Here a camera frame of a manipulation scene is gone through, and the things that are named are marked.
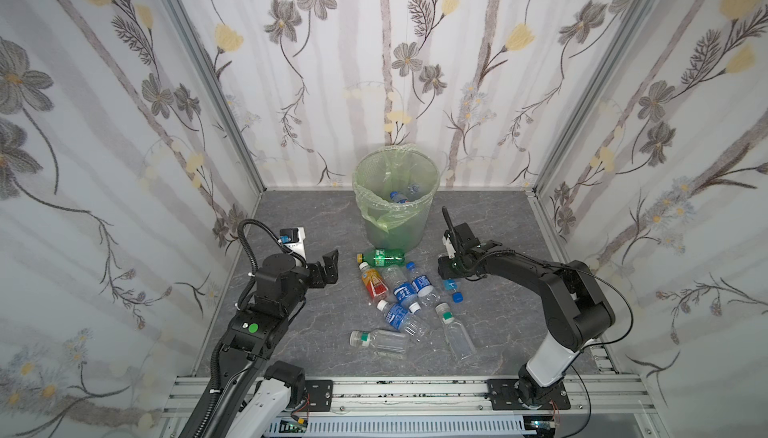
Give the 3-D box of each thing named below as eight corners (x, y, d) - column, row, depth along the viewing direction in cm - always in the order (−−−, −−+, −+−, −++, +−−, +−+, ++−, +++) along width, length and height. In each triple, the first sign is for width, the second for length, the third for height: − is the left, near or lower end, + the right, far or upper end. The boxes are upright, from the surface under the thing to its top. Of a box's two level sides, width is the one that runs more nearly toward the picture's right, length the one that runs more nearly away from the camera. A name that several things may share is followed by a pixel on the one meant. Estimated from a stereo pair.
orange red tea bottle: (374, 304, 91) (373, 297, 87) (354, 271, 98) (353, 263, 94) (389, 295, 93) (389, 288, 89) (368, 264, 100) (367, 256, 96)
